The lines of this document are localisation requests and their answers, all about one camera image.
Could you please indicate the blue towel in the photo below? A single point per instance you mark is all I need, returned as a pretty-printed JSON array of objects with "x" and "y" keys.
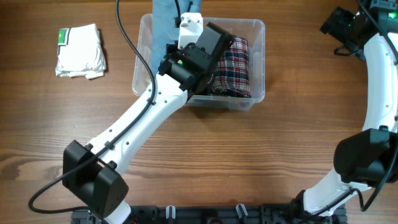
[{"x": 164, "y": 30}]

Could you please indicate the plaid shirt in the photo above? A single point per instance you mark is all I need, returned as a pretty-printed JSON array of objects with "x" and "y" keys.
[{"x": 231, "y": 77}]

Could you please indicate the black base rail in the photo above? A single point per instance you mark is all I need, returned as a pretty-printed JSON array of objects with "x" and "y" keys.
[{"x": 264, "y": 214}]

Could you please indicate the white folded garment green tag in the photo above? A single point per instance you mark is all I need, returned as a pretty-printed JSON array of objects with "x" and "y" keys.
[{"x": 80, "y": 53}]

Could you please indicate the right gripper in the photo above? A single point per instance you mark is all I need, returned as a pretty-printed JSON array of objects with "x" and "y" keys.
[{"x": 343, "y": 17}]

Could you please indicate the clear plastic storage bin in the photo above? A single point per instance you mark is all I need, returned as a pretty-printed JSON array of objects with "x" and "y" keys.
[{"x": 253, "y": 30}]

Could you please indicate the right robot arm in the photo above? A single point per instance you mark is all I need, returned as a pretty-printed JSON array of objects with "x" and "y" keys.
[{"x": 364, "y": 163}]

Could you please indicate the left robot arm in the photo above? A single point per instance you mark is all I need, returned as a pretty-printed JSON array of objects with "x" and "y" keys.
[{"x": 94, "y": 171}]

